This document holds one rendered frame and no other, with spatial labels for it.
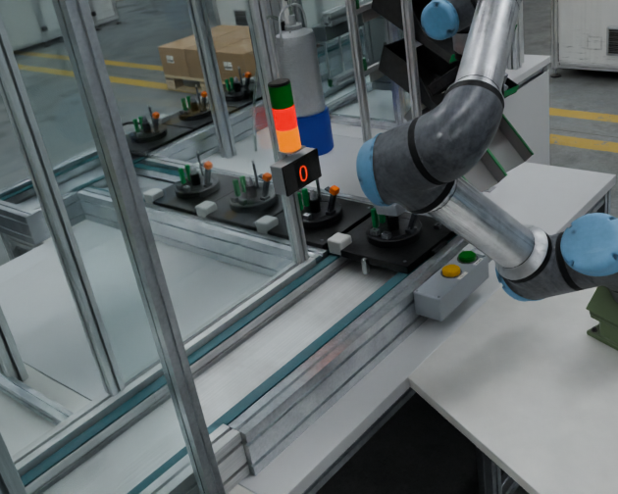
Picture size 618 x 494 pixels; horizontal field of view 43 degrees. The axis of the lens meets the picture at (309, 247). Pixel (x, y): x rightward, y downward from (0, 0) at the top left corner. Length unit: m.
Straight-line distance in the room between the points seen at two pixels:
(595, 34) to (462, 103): 4.89
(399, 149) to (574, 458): 0.62
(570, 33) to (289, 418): 4.99
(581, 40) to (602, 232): 4.73
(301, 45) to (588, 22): 3.66
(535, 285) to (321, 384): 0.45
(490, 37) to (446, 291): 0.60
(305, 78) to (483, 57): 1.48
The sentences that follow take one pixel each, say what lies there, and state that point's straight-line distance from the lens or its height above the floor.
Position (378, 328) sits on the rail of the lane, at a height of 0.94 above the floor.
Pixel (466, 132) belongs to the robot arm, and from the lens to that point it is 1.20.
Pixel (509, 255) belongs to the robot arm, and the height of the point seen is 1.14.
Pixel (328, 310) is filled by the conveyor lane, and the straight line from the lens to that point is 1.78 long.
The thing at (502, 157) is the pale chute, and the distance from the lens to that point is 2.21.
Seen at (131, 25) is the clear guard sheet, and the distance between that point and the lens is 1.50.
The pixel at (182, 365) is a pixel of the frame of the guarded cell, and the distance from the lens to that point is 1.21.
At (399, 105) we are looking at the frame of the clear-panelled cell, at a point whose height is 0.96.
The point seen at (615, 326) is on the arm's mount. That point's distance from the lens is 1.68.
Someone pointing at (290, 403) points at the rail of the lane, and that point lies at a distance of 1.49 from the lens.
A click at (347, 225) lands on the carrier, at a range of 2.02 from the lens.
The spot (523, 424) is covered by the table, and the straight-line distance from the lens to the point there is 1.52.
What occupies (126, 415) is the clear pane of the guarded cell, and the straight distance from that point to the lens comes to 1.19.
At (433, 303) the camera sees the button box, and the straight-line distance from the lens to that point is 1.71.
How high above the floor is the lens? 1.87
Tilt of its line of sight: 27 degrees down
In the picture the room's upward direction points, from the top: 10 degrees counter-clockwise
